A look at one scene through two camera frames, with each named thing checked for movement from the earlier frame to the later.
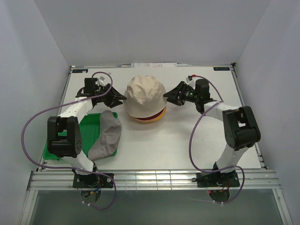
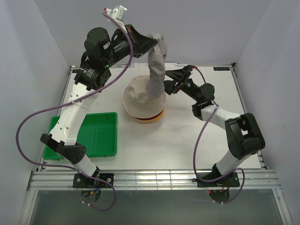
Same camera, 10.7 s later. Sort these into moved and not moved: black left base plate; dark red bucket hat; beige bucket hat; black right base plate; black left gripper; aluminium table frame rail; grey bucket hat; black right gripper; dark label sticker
Moved: black right gripper; black left gripper; grey bucket hat
Not moved: aluminium table frame rail; black right base plate; black left base plate; dark red bucket hat; dark label sticker; beige bucket hat
